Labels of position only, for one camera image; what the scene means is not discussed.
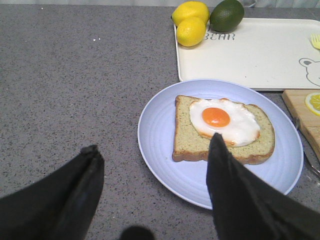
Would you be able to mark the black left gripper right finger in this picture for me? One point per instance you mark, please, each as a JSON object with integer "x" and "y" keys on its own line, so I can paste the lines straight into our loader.
{"x": 246, "y": 208}

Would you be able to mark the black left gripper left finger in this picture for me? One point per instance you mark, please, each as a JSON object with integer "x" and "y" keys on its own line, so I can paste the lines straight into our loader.
{"x": 60, "y": 206}

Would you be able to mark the light blue round plate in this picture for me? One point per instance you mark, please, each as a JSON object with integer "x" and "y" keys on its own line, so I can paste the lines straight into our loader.
{"x": 187, "y": 179}

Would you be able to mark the fried egg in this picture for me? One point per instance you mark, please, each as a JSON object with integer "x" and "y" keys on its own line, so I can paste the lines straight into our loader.
{"x": 232, "y": 120}

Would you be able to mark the bread slice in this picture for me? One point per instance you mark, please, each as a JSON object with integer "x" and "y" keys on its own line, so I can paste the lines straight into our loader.
{"x": 190, "y": 146}

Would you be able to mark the white bear tray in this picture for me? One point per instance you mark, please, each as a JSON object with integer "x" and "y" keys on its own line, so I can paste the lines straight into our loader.
{"x": 269, "y": 54}

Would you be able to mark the wooden cutting board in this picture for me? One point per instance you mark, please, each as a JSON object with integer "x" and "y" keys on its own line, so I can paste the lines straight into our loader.
{"x": 308, "y": 122}

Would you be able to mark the lemon slice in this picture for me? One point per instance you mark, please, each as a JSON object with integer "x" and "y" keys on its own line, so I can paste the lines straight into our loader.
{"x": 312, "y": 102}

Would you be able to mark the yellow plastic fork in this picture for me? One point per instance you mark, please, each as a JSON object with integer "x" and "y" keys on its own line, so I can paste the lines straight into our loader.
{"x": 315, "y": 41}

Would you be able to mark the front yellow lemon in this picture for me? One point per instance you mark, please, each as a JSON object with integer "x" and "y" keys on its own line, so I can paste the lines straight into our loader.
{"x": 191, "y": 31}

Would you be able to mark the yellow lemon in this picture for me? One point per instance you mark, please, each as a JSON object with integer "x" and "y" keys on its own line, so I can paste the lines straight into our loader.
{"x": 190, "y": 9}
{"x": 191, "y": 31}

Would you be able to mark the green lime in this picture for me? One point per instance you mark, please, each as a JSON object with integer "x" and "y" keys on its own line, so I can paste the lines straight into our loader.
{"x": 226, "y": 16}

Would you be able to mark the rear yellow lemon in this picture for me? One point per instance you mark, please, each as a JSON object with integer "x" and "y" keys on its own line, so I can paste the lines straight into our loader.
{"x": 190, "y": 9}

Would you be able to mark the white curtain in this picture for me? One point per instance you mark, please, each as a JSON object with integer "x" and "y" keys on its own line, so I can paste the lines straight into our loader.
{"x": 246, "y": 3}

